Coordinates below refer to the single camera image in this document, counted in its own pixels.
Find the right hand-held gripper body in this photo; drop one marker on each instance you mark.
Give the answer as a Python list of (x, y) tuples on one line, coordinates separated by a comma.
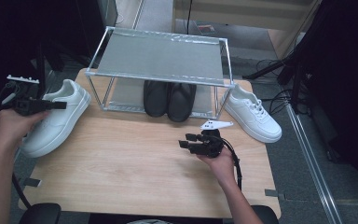
[(209, 146)]

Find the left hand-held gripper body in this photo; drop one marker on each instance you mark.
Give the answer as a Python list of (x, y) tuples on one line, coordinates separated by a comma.
[(28, 105)]

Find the white sneaker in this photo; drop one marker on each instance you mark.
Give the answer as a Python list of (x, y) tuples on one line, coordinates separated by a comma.
[(254, 119), (59, 124)]

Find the black slipper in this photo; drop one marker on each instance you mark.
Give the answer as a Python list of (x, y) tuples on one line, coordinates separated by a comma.
[(180, 104), (156, 99)]

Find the silver metal shoe rack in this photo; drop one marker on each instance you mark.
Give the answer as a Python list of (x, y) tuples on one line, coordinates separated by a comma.
[(161, 53)]

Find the person's right hand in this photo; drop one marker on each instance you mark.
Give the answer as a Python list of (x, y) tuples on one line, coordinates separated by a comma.
[(222, 165)]

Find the person's left hand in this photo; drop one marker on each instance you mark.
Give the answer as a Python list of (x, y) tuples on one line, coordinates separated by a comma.
[(12, 127)]

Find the black stand pole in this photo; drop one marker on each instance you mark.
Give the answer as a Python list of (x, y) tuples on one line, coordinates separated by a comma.
[(40, 62)]

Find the dark curtain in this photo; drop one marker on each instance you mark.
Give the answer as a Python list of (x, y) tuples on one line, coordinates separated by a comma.
[(6, 46), (348, 77)]

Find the black tape strip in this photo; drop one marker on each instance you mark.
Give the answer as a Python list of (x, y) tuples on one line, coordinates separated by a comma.
[(31, 182), (273, 193)]

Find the person's right leg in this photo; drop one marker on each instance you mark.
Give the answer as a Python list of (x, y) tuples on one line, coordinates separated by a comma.
[(265, 214)]

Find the black tripod stand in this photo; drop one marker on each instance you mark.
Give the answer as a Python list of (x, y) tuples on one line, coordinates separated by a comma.
[(262, 71)]

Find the grey metal cabinet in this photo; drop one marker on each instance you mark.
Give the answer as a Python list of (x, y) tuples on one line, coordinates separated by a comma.
[(108, 11)]

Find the red book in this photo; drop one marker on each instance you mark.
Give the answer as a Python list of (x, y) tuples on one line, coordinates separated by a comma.
[(206, 29)]

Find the wooden cabinet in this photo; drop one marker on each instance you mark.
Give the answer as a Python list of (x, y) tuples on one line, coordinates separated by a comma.
[(245, 15)]

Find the metal floor rail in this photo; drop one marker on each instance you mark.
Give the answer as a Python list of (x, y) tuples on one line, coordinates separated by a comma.
[(316, 171), (138, 15)]

